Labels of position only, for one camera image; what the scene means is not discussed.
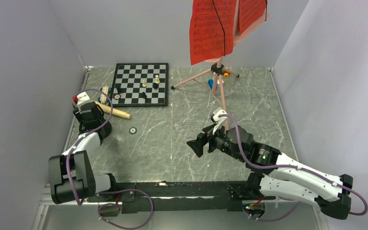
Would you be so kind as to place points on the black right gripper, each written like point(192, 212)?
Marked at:
point(197, 144)

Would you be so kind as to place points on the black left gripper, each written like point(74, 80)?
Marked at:
point(77, 114)

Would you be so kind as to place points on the gold microphone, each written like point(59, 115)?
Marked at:
point(114, 112)

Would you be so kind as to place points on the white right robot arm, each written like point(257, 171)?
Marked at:
point(274, 173)

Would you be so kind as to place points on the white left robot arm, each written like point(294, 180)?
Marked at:
point(70, 173)

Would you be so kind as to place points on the white blue toy brick car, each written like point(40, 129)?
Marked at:
point(105, 92)

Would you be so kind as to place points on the small black round disc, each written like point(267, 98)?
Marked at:
point(132, 130)

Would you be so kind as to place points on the black white chessboard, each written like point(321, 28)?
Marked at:
point(129, 77)

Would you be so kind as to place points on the blue toy block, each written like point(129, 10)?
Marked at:
point(210, 83)

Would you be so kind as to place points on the black chess piece right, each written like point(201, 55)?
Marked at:
point(155, 85)

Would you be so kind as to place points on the white chess piece tall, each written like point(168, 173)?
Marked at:
point(157, 79)

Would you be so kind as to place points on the orange yellow toy piece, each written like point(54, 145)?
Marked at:
point(225, 74)

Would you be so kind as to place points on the red sheet music left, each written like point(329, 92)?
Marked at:
point(211, 29)

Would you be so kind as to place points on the red sheet music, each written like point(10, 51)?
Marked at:
point(251, 14)
point(211, 29)

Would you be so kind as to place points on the red sheet music right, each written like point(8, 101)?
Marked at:
point(251, 14)

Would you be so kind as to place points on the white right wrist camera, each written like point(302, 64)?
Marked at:
point(216, 119)

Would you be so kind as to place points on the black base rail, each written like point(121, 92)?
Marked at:
point(180, 196)

